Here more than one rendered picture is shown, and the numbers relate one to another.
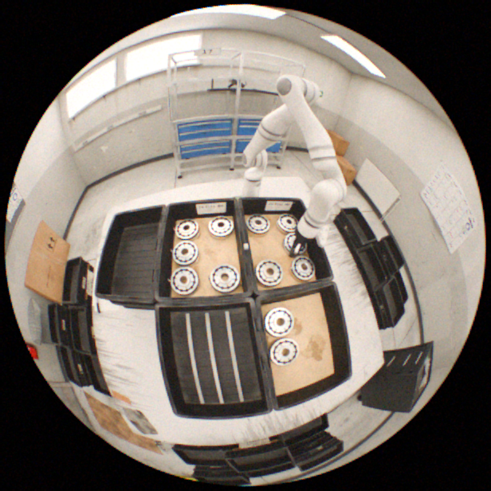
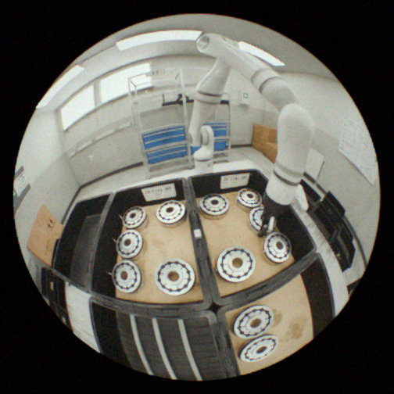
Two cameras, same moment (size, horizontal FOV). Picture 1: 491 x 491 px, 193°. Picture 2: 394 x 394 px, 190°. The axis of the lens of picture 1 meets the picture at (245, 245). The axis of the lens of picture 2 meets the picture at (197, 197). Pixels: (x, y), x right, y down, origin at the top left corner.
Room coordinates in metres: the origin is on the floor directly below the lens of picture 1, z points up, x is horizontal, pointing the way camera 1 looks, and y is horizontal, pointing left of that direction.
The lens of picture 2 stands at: (0.13, -0.03, 1.16)
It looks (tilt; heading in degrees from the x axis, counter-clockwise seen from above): 42 degrees down; 11
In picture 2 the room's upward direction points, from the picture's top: 5 degrees counter-clockwise
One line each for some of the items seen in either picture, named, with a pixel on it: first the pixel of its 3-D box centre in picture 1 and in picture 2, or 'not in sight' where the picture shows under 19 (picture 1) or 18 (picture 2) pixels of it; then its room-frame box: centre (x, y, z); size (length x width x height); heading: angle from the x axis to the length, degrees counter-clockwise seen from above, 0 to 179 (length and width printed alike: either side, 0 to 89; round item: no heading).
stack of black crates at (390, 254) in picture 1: (381, 261); (327, 216); (0.75, -1.54, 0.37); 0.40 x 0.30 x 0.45; 25
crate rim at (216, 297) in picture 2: (284, 236); (249, 212); (0.34, -0.13, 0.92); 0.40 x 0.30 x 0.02; 18
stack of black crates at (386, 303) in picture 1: (379, 307); (334, 256); (0.22, -1.35, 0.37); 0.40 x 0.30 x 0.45; 25
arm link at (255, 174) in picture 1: (255, 164); (202, 144); (0.68, 0.03, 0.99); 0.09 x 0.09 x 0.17; 32
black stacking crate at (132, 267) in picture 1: (133, 255); (84, 241); (0.16, 0.44, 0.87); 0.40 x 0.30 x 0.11; 18
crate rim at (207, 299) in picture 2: (200, 242); (138, 231); (0.25, 0.15, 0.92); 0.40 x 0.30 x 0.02; 18
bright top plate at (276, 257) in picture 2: (304, 267); (278, 246); (0.26, -0.24, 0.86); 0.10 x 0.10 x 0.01
